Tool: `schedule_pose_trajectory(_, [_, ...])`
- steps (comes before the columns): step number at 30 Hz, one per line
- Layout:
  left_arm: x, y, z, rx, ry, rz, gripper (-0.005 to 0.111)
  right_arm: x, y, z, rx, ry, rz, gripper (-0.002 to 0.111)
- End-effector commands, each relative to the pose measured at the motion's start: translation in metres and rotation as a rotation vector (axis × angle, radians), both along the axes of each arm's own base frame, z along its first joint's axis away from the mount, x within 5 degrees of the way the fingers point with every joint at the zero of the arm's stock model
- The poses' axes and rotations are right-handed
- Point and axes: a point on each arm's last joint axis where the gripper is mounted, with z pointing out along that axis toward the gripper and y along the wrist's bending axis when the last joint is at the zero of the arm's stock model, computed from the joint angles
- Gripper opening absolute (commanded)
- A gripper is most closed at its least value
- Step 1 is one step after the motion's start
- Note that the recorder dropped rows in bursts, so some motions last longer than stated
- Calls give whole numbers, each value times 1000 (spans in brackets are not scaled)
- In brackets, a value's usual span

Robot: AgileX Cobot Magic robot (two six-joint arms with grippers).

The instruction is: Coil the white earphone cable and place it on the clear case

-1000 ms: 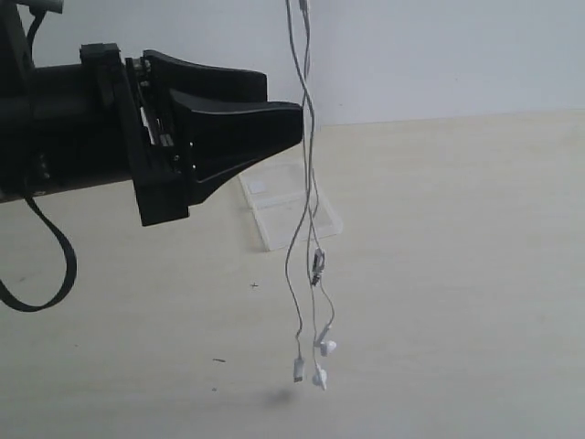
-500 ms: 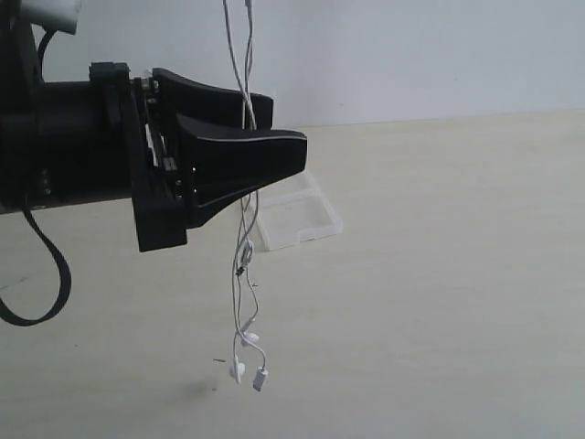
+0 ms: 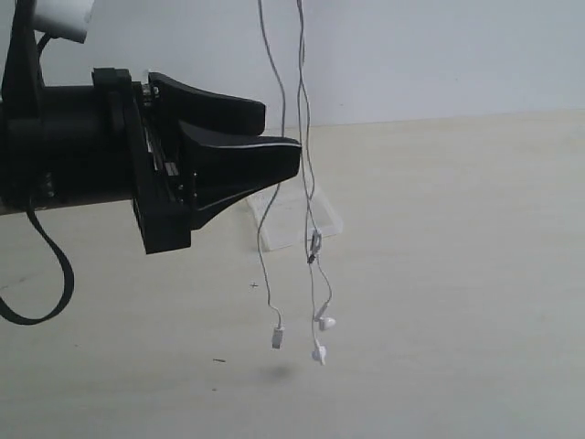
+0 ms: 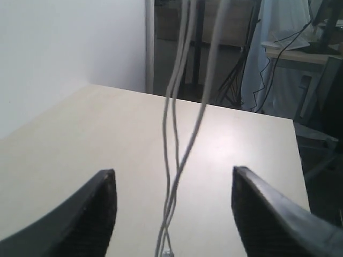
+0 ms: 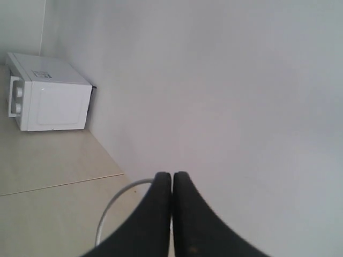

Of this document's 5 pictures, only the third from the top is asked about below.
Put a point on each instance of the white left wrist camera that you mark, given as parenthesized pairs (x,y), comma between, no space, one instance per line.
(68,19)

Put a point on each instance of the clear plastic storage case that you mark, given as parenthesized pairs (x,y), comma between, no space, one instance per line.
(284,227)

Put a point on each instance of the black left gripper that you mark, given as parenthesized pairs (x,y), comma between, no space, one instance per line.
(217,169)

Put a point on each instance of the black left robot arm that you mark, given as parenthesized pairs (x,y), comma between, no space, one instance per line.
(57,142)

